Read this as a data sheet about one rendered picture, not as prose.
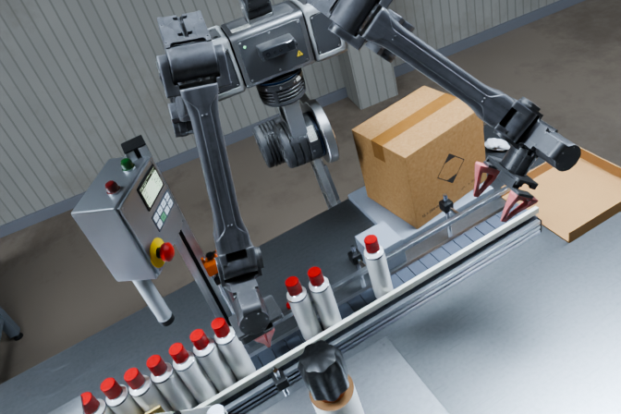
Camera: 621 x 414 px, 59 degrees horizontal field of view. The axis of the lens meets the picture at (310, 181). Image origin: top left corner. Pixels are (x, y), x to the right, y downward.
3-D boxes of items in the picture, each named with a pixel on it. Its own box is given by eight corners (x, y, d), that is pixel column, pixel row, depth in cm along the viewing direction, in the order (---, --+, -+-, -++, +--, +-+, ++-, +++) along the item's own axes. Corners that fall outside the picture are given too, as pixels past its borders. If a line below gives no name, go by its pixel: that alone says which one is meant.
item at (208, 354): (221, 399, 130) (188, 348, 118) (214, 383, 134) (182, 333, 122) (240, 387, 131) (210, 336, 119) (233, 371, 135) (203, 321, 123)
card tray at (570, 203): (569, 243, 147) (569, 232, 144) (501, 197, 167) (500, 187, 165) (650, 193, 154) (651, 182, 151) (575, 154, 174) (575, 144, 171)
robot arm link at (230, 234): (219, 42, 93) (155, 54, 90) (225, 45, 88) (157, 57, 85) (262, 259, 109) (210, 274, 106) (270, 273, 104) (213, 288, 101)
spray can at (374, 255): (381, 305, 140) (367, 249, 128) (371, 292, 144) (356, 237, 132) (397, 295, 141) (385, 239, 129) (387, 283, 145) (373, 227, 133)
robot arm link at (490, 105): (359, -25, 98) (326, 27, 101) (364, -25, 93) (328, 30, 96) (536, 103, 108) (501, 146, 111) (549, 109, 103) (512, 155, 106)
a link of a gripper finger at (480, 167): (477, 206, 115) (500, 168, 112) (458, 188, 121) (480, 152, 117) (499, 211, 118) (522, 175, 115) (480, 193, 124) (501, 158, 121)
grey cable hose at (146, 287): (162, 329, 126) (121, 267, 113) (158, 319, 128) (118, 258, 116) (176, 321, 126) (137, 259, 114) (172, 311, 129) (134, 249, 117)
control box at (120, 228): (116, 282, 110) (68, 213, 99) (147, 225, 123) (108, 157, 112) (161, 279, 107) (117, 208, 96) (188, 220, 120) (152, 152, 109)
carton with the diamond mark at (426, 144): (417, 230, 162) (404, 158, 146) (367, 197, 180) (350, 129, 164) (487, 179, 172) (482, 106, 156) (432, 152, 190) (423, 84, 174)
